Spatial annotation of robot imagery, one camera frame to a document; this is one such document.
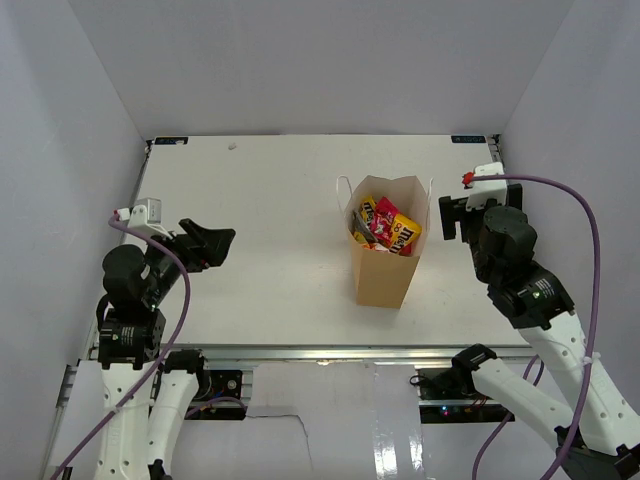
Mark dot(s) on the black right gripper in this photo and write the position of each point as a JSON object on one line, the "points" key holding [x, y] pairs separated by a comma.
{"points": [[453, 211]]}

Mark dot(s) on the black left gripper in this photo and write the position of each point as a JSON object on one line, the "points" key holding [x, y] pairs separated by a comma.
{"points": [[200, 246]]}

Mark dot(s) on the red candy packet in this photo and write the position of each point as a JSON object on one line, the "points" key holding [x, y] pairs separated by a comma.
{"points": [[383, 220]]}

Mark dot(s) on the orange Skittles snack bag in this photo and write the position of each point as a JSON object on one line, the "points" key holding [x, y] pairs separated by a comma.
{"points": [[365, 243]]}

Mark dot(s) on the brown paper bag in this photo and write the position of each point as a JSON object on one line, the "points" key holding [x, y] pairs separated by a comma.
{"points": [[382, 279]]}

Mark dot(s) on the grey Himalaya candy packet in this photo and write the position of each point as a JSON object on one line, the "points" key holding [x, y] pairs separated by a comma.
{"points": [[359, 225]]}

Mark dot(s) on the yellow M&M's packet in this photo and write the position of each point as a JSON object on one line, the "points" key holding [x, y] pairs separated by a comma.
{"points": [[404, 232], [367, 210]]}

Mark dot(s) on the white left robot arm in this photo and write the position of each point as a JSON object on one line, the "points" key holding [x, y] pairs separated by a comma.
{"points": [[147, 392]]}

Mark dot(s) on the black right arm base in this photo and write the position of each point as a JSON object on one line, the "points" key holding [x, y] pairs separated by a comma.
{"points": [[443, 387]]}

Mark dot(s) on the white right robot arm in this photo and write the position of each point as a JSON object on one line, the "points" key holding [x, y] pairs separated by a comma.
{"points": [[594, 431]]}

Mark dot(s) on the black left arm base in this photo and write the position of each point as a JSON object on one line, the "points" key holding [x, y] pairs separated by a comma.
{"points": [[219, 383]]}

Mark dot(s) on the dark label right table corner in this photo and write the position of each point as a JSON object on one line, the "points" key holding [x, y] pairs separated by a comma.
{"points": [[468, 139]]}

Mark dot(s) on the dark label table corner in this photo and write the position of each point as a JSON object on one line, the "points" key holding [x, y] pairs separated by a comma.
{"points": [[170, 140], [468, 139]]}

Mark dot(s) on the dark label left table corner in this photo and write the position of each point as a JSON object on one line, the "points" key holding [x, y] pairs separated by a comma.
{"points": [[170, 140]]}

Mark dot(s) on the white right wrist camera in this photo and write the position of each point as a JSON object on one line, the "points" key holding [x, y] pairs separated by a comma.
{"points": [[485, 184]]}

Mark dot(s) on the aluminium front rail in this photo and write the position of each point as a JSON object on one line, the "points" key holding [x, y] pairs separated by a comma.
{"points": [[412, 354]]}

